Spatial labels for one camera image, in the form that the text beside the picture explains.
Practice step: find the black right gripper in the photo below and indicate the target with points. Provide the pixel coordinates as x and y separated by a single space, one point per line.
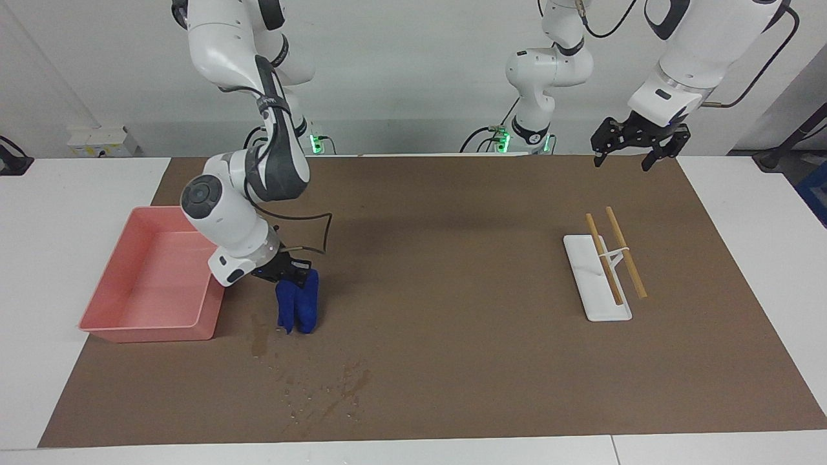
274 263

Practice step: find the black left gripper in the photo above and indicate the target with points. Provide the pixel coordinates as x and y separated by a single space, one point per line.
643 135

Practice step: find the blue towel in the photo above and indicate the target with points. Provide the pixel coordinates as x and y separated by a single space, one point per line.
297 307

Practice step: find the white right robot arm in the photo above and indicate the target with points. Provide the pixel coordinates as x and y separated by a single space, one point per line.
226 213

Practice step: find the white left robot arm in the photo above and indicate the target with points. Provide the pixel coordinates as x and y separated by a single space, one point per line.
698 45

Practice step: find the scattered water droplets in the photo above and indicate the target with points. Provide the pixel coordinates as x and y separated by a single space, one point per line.
355 384

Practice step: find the white towel rack base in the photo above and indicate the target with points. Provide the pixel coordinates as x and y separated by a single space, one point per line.
597 303

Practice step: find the wooden rack dowel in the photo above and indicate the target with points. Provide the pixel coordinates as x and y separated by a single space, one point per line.
597 242
630 265

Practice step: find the pink plastic bin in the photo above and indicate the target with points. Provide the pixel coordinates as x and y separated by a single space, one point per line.
155 284

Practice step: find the black stand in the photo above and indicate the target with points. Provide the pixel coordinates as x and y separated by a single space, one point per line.
785 152

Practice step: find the brown table mat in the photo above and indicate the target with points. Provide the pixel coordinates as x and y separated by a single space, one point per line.
452 290

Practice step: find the blue box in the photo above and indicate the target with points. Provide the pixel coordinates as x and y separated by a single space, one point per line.
815 194

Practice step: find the black clamp object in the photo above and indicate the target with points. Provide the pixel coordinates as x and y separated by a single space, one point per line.
13 161

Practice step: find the white wall socket box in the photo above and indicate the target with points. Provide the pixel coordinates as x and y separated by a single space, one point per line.
103 142

